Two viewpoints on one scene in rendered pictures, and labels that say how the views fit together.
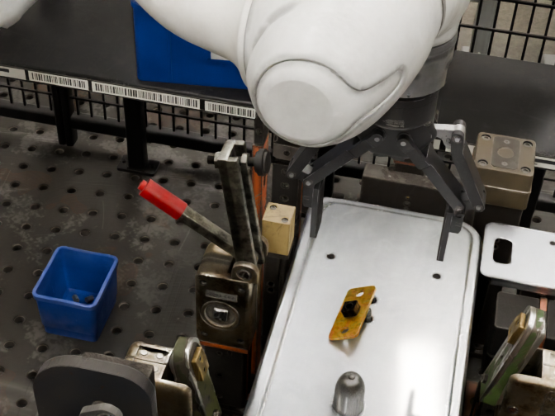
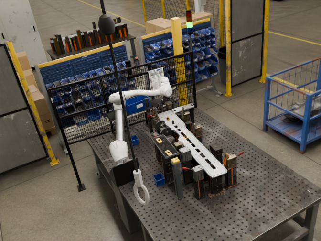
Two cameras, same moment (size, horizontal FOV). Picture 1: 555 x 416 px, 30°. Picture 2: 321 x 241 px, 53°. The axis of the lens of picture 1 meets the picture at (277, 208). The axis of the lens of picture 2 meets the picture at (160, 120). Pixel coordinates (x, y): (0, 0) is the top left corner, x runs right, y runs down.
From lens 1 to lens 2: 2.85 m
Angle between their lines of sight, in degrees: 26
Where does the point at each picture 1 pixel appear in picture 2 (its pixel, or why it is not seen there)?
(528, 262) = (177, 110)
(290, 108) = (168, 93)
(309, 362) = (167, 123)
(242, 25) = (161, 91)
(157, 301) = (140, 138)
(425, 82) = not seen: hidden behind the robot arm
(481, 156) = (167, 104)
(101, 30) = not seen: hidden behind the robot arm
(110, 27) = not seen: hidden behind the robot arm
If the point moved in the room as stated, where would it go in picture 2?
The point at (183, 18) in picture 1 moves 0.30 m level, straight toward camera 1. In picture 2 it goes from (155, 93) to (174, 101)
